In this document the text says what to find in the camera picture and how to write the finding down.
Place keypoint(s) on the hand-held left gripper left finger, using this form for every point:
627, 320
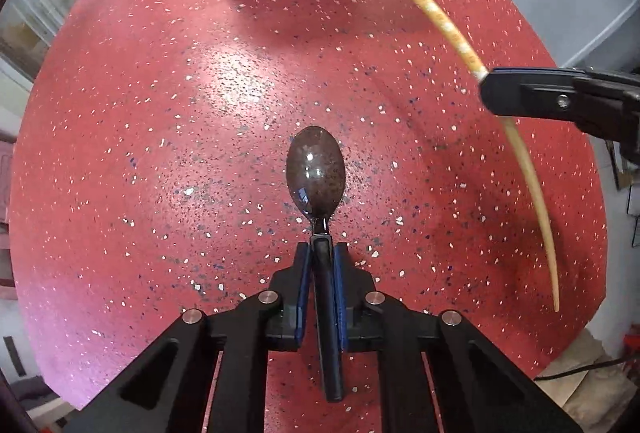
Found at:
300, 298

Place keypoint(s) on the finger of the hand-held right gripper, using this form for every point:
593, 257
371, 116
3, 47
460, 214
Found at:
530, 98
600, 75

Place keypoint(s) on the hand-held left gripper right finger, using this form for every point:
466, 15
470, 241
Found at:
341, 298

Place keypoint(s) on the yellow patterned wooden chopstick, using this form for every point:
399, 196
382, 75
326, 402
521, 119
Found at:
435, 13

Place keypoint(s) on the dark metal spoon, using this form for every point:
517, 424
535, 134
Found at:
315, 168

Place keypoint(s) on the brown cardboard sheet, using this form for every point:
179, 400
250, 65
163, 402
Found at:
582, 368

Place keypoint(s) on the glass door cabinet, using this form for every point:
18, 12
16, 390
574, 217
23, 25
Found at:
35, 13

